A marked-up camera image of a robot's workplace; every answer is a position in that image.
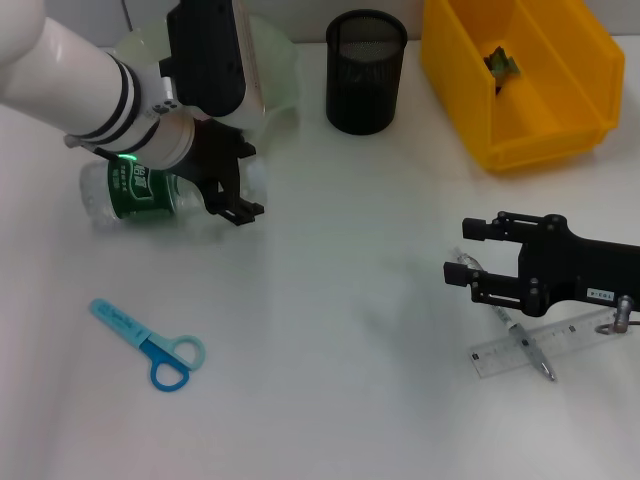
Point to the green plastic wrapper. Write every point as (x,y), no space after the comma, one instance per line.
(502,67)

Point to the blue scissors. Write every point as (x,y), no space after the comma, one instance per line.
(125,325)

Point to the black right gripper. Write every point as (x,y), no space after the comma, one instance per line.
(575,270)

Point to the green glass fruit plate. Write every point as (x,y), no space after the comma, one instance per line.
(280,60)

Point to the clear ballpoint pen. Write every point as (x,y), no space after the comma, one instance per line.
(530,350)

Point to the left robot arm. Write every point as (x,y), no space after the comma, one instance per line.
(65,80)

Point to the black mesh pen holder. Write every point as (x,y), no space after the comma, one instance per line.
(362,90)

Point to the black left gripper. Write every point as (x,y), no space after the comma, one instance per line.
(210,150)

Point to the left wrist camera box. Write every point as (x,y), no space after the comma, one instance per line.
(210,55)

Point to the transparent plastic ruler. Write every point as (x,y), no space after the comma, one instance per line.
(500,356)

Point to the green label water bottle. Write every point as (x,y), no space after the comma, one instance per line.
(140,195)

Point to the yellow plastic bin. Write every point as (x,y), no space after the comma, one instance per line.
(550,110)

